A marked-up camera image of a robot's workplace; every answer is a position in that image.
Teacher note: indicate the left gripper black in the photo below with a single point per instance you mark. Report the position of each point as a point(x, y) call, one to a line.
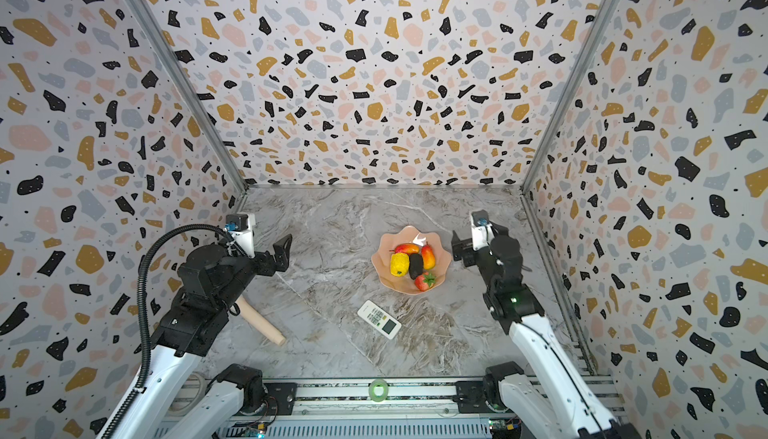
point(269, 267)

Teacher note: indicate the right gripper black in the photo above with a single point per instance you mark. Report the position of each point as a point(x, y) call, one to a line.
point(470, 249)

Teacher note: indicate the orange red fake fruit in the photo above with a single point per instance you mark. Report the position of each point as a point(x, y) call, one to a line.
point(428, 257)

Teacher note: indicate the red fake strawberry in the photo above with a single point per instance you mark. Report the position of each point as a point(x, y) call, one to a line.
point(425, 281)

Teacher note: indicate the yellow fake lemon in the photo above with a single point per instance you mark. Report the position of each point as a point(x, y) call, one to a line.
point(399, 264)

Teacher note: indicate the red yellow fake mango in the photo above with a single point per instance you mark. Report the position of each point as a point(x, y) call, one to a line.
point(407, 248)

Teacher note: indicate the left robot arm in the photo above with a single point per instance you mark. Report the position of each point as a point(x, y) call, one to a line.
point(214, 278)

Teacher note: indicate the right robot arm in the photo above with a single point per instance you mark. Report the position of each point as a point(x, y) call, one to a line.
point(567, 408)

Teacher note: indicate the dark fake avocado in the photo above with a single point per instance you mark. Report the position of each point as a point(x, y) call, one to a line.
point(415, 265)

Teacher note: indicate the pink fruit bowl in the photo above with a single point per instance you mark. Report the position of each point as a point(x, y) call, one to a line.
point(409, 234)

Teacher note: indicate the wooden rolling pin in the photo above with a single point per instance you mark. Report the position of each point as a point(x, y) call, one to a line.
point(259, 322)

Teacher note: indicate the white remote control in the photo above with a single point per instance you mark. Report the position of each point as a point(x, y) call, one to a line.
point(382, 321)

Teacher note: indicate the green tape roll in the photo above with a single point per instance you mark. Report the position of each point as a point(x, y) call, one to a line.
point(378, 390)

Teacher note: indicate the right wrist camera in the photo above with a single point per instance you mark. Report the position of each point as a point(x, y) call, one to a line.
point(481, 229)

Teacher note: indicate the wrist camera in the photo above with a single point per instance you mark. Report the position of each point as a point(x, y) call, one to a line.
point(481, 229)
point(241, 227)

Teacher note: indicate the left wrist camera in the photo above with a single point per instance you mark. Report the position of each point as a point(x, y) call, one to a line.
point(241, 227)

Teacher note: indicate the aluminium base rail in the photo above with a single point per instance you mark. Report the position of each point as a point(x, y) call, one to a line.
point(443, 407)

